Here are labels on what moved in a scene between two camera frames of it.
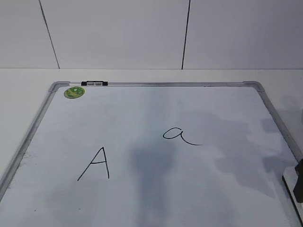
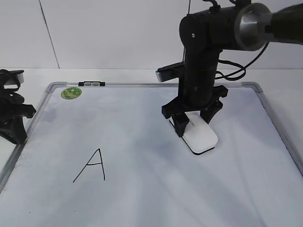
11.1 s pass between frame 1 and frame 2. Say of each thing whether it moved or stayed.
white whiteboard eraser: moved
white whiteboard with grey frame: stayed
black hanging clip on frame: stayed
